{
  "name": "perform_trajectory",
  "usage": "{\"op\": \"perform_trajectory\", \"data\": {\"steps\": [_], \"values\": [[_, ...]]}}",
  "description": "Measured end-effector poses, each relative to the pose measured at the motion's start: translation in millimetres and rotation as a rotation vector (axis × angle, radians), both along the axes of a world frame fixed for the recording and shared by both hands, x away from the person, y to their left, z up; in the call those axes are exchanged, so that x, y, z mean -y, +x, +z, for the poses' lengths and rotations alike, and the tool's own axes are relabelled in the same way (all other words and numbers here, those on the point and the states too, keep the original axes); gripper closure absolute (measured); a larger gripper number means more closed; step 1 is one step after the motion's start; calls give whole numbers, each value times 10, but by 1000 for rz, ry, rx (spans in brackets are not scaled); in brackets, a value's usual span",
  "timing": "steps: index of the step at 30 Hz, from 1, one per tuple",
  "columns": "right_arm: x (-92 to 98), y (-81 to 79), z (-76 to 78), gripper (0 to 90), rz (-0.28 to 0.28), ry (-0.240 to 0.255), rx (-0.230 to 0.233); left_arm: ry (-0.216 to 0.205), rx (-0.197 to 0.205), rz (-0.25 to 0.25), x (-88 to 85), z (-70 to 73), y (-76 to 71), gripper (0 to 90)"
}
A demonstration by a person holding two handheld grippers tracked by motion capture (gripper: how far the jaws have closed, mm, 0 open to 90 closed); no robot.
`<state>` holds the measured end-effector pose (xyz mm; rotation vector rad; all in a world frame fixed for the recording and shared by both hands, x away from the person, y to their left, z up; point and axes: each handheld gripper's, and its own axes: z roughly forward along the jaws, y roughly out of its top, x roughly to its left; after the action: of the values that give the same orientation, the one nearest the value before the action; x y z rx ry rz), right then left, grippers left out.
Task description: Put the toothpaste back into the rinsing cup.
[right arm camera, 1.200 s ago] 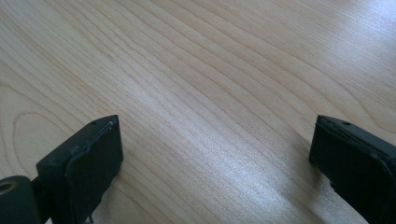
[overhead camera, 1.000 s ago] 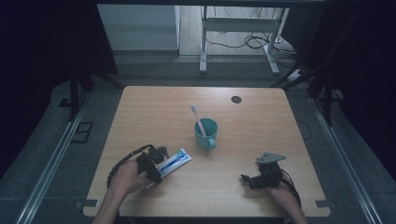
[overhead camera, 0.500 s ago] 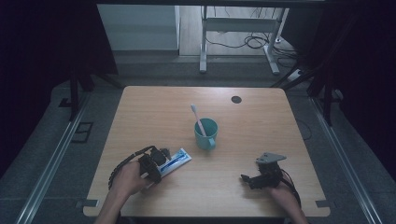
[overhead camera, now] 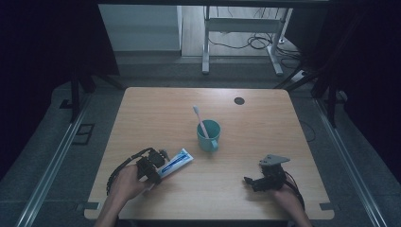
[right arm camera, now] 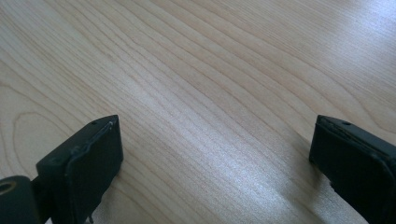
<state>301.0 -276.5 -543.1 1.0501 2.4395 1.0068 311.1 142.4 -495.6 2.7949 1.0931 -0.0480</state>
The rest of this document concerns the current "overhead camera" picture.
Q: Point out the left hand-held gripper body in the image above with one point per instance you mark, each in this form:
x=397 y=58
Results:
x=149 y=164

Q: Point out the white desk frame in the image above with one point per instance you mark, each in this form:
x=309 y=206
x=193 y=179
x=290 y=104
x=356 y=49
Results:
x=242 y=25

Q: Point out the dark curtain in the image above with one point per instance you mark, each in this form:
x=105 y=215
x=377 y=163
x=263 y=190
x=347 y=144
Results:
x=369 y=63
x=38 y=47

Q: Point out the person's left hand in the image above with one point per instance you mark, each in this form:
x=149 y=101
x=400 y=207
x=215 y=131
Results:
x=129 y=186

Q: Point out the teal cup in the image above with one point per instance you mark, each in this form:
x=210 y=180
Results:
x=205 y=143

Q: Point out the metal floor rail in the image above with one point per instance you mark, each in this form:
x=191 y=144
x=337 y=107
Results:
x=346 y=164
x=52 y=164

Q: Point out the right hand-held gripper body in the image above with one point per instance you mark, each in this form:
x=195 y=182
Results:
x=271 y=175

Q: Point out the white and blue toothpaste tube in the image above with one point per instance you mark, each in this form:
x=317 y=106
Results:
x=176 y=162

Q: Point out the white power strip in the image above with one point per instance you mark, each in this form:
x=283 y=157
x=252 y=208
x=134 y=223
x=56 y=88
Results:
x=298 y=76

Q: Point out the person's right hand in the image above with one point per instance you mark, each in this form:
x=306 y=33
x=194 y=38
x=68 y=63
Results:
x=285 y=198

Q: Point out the white toothbrush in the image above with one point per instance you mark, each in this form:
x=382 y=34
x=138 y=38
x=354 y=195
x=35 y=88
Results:
x=199 y=119

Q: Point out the black metal stand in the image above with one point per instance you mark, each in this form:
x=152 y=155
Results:
x=75 y=94
x=329 y=91

